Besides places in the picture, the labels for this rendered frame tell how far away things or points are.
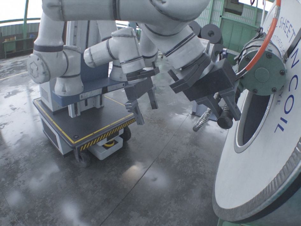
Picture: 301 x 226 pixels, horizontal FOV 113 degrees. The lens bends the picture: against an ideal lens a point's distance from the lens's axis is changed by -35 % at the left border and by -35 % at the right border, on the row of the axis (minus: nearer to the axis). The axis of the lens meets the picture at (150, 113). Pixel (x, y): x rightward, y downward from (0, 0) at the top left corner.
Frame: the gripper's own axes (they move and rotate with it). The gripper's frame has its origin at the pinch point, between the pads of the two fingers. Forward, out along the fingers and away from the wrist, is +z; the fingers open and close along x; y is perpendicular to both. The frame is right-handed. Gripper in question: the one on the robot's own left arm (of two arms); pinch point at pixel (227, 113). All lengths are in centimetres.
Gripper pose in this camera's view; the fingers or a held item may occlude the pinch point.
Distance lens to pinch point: 41.9
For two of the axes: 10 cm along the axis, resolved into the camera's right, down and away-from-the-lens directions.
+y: 5.4, -6.7, 5.1
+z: 6.5, 7.2, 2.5
